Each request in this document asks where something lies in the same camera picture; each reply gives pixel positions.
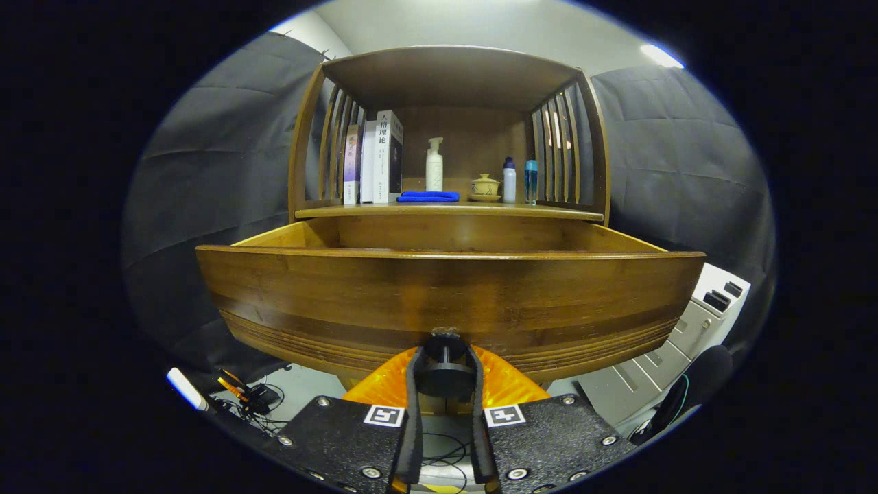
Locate brown wooden countertop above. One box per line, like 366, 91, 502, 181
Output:
295, 200, 604, 222

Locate brown wooden drawer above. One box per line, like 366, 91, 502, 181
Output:
195, 217, 706, 385

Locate thin white book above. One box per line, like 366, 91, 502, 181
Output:
360, 121, 378, 204

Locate orange and black tool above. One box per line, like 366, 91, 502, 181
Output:
218, 369, 251, 402

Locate blue folded cloth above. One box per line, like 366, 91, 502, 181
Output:
396, 190, 460, 204

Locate white pump bottle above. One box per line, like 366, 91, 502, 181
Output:
425, 137, 444, 192

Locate small ceiling light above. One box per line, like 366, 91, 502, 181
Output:
641, 43, 685, 69

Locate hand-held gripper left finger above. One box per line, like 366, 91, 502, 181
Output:
274, 346, 425, 493

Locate black drawer knob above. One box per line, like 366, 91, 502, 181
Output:
416, 331, 475, 402

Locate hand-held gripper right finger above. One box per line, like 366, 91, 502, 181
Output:
466, 345, 635, 493

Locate white bar-shaped device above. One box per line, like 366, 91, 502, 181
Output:
167, 368, 209, 411

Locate black floor cables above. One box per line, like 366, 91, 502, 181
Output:
213, 391, 474, 491

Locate small black box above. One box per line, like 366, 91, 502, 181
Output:
247, 384, 281, 412

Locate white drawer unit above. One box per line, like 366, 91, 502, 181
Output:
576, 263, 752, 430

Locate purple book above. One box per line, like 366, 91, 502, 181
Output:
343, 124, 362, 205

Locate brown wooden cabinet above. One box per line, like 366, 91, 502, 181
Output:
288, 45, 611, 227

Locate white portrait cover book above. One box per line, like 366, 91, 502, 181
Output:
374, 110, 404, 204

